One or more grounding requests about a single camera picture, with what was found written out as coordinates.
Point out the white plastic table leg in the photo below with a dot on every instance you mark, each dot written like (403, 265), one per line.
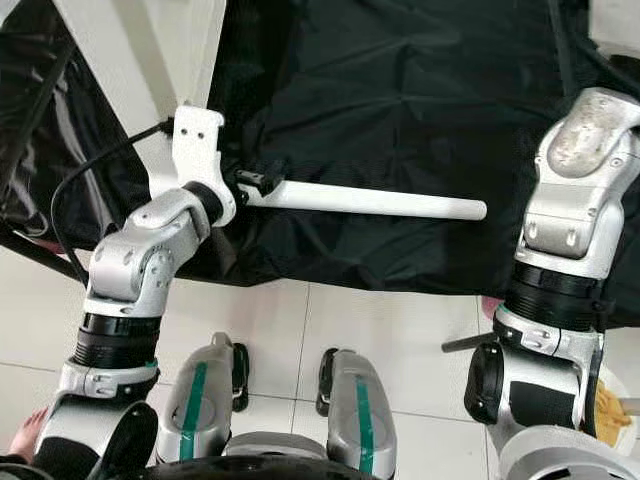
(380, 200)

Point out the white plastic table top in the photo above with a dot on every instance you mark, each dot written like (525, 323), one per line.
(140, 60)

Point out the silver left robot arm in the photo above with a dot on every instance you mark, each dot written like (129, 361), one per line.
(135, 265)

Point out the silver left robot leg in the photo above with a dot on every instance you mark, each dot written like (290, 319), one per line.
(210, 400)

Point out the silver robot leg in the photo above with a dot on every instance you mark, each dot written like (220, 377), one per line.
(210, 400)
(360, 410)

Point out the black metal table leg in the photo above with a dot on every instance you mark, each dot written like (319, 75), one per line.
(470, 342)
(45, 255)

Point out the silver right robot leg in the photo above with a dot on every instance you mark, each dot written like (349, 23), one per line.
(360, 410)

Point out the pink fabric tag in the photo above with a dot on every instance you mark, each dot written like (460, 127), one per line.
(492, 308)

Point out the bare human foot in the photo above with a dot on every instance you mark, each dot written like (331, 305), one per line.
(28, 435)

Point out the yellow crumpled cloth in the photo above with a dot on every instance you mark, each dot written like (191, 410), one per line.
(610, 412)

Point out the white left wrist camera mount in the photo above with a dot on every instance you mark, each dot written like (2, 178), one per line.
(198, 155)

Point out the white pedestal fan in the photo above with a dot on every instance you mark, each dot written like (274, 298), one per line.
(634, 400)

